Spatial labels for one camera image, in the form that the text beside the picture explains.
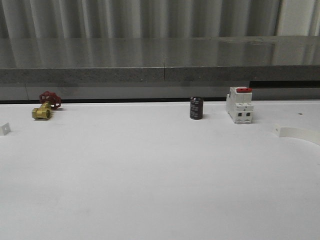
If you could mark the white half-ring clamp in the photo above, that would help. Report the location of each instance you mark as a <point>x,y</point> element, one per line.
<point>309,135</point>
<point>4,129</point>

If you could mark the brass valve red handwheel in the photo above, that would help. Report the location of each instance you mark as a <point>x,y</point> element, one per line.
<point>49,101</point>

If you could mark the grey pleated curtain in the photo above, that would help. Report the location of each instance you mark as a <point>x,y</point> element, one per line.
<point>157,18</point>

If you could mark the white circuit breaker red switch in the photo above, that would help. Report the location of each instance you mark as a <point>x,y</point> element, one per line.
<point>239,104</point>

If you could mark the grey stone counter ledge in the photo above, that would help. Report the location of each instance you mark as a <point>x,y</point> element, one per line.
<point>143,69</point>

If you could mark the black cylindrical capacitor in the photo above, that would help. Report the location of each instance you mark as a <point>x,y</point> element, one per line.
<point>196,108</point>

